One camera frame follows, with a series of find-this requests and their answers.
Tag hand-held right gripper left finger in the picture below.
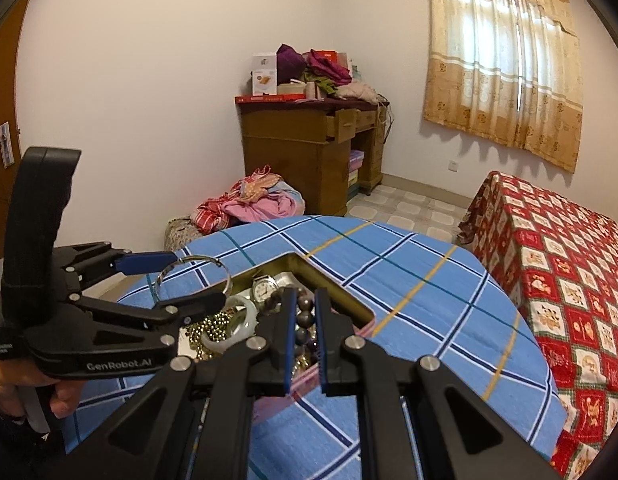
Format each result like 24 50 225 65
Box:
54 287 297 480

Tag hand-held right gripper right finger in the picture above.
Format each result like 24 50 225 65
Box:
315 287 564 480

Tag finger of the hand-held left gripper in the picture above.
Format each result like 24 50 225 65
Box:
53 241 179 282
68 290 226 350

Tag pearl necklace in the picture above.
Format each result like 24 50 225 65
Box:
291 350 317 377

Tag dark bead bracelet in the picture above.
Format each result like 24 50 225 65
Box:
261 290 321 357

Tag silver metal bangle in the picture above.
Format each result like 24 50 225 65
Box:
155 255 233 309

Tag gold tin jewelry box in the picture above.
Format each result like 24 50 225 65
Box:
179 252 378 412

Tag metallic bead bracelet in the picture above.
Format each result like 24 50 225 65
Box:
181 310 231 362

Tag white jade bangle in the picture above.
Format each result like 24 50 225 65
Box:
201 295 263 357

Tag person's left hand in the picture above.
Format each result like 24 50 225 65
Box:
0 357 86 421

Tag silver wristwatch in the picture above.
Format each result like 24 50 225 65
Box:
250 274 281 304

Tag blue checked tablecloth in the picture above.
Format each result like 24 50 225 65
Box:
64 215 570 480

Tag pile of clothes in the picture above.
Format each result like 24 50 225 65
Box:
164 164 306 252

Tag brown wooden door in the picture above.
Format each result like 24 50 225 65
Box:
0 0 36 272

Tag brown wooden desk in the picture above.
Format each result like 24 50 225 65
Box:
234 94 391 218

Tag stacked shoe boxes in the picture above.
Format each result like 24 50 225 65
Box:
349 149 368 192

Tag flat red box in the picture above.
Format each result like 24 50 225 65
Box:
235 92 315 104

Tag white cardboard box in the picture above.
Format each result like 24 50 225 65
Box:
251 52 279 96

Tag purple cloth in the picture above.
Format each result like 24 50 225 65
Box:
276 43 308 84

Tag red patchwork bedspread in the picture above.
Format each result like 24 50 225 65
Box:
458 170 618 480

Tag beige cloth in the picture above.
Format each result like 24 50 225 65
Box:
336 80 379 105

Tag magenta cloth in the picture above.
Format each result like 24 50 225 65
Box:
306 52 353 87

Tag beige patterned curtain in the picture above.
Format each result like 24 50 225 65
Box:
423 0 584 174

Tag silver door handle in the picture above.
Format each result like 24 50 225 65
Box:
0 122 16 169

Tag black cable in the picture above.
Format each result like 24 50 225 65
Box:
378 101 395 142

